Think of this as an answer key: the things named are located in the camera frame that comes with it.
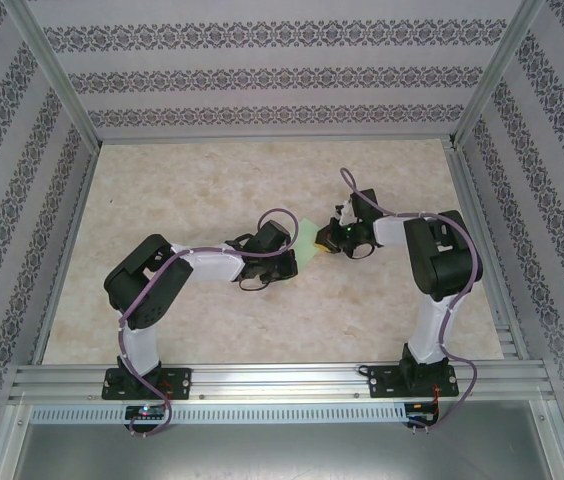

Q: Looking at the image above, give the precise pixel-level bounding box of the controller board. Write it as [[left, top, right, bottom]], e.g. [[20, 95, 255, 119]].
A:
[[405, 402, 438, 419], [125, 405, 166, 420]]

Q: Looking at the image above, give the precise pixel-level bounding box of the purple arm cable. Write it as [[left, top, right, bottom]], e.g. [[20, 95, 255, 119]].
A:
[[116, 207, 300, 439], [339, 168, 479, 434]]

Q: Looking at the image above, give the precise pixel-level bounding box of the thin aluminium wall rail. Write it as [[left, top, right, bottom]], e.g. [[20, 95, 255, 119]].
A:
[[95, 131, 457, 147]]

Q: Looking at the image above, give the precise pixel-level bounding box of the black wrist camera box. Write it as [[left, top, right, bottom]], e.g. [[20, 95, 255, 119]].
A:
[[334, 188, 379, 224], [254, 221, 292, 254]]

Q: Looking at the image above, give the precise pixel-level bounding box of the aluminium frame post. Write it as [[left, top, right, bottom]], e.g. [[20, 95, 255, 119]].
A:
[[450, 0, 547, 150], [9, 0, 102, 150]]

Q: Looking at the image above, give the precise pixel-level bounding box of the aluminium side rail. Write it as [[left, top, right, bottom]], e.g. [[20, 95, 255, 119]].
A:
[[31, 144, 101, 366], [444, 139, 531, 361]]

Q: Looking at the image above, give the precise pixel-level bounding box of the thin black left gripper cable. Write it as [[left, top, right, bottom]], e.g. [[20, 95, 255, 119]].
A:
[[238, 277, 272, 294]]

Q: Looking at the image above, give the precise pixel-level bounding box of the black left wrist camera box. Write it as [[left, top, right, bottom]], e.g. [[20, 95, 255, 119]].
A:
[[254, 221, 292, 254]]

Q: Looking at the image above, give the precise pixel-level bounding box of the light green paper sheet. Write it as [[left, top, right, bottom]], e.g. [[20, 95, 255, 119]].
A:
[[285, 217, 321, 285]]

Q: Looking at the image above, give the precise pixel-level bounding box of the right controller board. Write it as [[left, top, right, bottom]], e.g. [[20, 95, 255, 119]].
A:
[[405, 402, 438, 419]]

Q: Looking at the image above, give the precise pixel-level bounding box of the thin black right gripper cable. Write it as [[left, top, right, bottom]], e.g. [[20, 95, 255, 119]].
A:
[[344, 242, 381, 262]]

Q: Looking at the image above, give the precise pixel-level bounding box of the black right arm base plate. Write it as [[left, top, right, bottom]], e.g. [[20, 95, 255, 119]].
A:
[[367, 364, 458, 400]]

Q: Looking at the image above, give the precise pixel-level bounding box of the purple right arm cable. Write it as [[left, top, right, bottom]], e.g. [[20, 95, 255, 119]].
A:
[[339, 168, 479, 434]]

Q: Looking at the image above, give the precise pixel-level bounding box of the aluminium mounting rail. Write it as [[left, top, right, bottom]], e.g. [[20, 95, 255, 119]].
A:
[[9, 362, 556, 404]]

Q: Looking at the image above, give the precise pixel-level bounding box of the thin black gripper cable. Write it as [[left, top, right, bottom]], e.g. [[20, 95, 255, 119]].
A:
[[344, 242, 381, 262], [238, 277, 272, 294]]

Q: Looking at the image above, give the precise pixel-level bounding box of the slotted grey cable duct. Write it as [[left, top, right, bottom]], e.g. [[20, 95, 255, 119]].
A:
[[29, 402, 411, 424]]

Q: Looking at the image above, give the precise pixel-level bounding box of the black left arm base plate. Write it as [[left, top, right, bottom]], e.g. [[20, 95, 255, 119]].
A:
[[103, 367, 193, 401]]

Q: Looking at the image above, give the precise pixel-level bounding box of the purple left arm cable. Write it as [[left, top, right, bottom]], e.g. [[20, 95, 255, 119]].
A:
[[116, 207, 300, 439]]

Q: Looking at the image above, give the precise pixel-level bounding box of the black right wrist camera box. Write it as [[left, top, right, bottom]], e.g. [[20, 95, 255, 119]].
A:
[[334, 188, 379, 224]]

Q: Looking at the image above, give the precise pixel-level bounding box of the left controller board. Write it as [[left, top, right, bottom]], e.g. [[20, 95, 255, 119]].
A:
[[125, 405, 166, 420]]

